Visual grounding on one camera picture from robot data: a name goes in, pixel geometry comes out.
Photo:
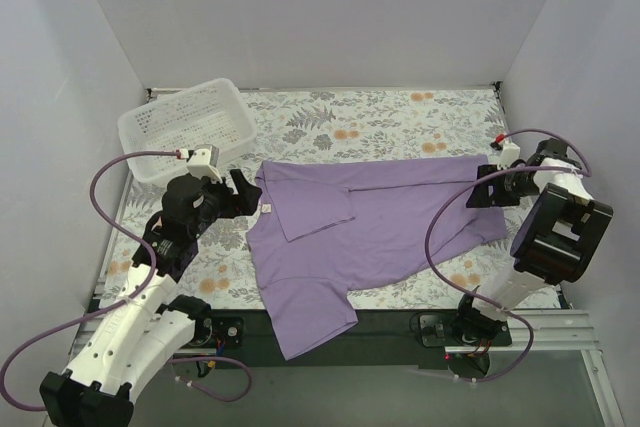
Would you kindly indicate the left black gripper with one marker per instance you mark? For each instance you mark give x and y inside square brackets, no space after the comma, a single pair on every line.
[228,198]

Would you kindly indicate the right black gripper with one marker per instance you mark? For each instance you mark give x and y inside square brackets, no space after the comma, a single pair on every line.
[498,186]

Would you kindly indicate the purple t-shirt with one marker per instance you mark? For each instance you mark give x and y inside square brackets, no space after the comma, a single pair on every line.
[328,228]

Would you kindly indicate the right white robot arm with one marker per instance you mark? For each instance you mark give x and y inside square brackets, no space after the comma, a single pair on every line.
[555,243]

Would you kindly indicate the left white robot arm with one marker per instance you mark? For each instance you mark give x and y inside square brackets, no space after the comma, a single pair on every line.
[148,325]

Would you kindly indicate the white plastic basket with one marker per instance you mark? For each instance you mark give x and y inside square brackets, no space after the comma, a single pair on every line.
[212,113]

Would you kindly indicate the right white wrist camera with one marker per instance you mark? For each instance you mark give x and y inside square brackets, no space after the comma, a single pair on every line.
[508,152]

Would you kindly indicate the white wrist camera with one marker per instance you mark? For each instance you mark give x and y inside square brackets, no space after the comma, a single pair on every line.
[508,152]
[201,162]

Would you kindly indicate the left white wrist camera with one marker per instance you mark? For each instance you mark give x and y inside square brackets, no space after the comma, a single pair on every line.
[201,162]

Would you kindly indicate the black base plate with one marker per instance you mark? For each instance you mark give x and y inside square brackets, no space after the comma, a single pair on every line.
[390,342]

